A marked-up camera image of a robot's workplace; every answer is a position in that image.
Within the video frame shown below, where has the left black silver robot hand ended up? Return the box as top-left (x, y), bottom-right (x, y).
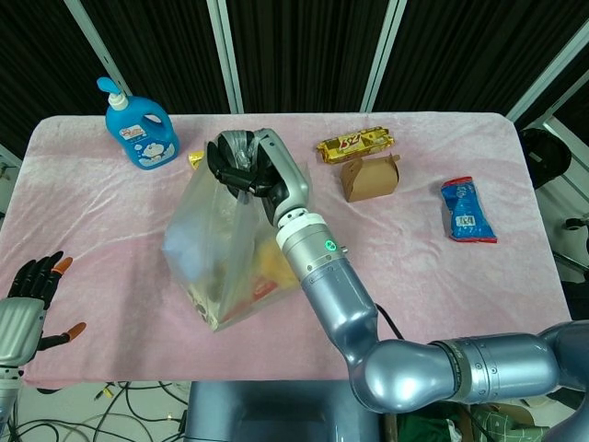
top-left (0, 250), bottom-right (87, 368)

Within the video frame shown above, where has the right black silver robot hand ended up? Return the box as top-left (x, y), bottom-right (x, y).
top-left (206, 129), bottom-right (312, 223)

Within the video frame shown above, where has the transparent plastic bag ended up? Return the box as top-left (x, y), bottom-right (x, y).
top-left (163, 130), bottom-right (310, 332)

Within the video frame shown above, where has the gold biscuit pack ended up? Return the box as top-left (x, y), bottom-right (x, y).
top-left (315, 126), bottom-right (396, 165)

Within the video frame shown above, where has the brown cardboard box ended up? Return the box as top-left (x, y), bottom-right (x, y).
top-left (340, 152), bottom-right (400, 204)

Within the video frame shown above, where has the yellow round sponge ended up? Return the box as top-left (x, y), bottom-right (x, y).
top-left (255, 241), bottom-right (300, 289)

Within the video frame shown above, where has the light blue soft pack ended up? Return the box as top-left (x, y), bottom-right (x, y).
top-left (164, 220), bottom-right (211, 282)

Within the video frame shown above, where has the black curtain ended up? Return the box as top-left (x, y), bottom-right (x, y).
top-left (0, 0), bottom-right (589, 153)

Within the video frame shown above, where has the pink plush table cloth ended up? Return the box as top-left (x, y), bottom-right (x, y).
top-left (0, 112), bottom-right (574, 390)

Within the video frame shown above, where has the blue detergent bottle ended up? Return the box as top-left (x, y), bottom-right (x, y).
top-left (96, 76), bottom-right (179, 172)

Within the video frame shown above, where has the blue snack pack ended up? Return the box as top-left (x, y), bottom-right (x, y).
top-left (440, 175), bottom-right (500, 244)

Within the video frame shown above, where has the grey blue robot torso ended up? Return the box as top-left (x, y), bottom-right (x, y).
top-left (181, 380), bottom-right (383, 442)

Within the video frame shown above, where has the black stool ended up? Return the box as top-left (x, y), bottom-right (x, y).
top-left (519, 127), bottom-right (572, 190)

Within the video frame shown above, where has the black floor cable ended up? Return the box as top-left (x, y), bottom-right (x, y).
top-left (0, 379), bottom-right (190, 442)

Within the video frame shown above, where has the white frame post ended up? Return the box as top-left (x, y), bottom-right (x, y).
top-left (64, 0), bottom-right (131, 97)
top-left (214, 0), bottom-right (245, 114)
top-left (363, 0), bottom-right (406, 111)
top-left (504, 20), bottom-right (589, 123)

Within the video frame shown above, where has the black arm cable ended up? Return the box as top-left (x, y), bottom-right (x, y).
top-left (373, 303), bottom-right (406, 342)

